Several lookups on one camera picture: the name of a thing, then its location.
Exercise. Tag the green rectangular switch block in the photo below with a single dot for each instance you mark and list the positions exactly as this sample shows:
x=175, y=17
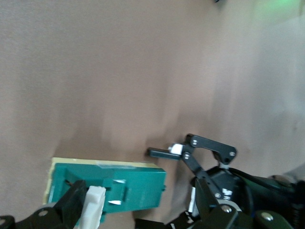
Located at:
x=138, y=183

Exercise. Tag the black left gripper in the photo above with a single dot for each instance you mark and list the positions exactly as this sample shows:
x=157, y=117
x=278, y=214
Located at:
x=226, y=186

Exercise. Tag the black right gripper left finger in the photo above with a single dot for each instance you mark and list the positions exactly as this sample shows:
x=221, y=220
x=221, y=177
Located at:
x=59, y=214

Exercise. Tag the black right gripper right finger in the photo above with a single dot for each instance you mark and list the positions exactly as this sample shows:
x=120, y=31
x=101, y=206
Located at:
x=214, y=219

